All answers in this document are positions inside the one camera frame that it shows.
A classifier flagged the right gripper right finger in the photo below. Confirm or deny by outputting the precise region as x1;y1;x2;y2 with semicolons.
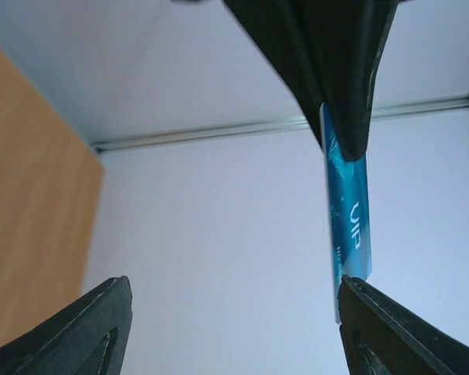
338;275;469;374

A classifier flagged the left corner aluminium post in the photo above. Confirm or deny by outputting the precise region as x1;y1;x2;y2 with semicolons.
90;94;469;154

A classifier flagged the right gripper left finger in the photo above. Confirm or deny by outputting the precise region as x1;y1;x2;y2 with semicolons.
0;276;132;374

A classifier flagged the blue VIP card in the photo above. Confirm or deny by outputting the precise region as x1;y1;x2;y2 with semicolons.
320;103;372;323

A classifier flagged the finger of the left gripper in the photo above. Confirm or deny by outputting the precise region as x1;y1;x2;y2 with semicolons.
299;0;399;161
224;0;323;144

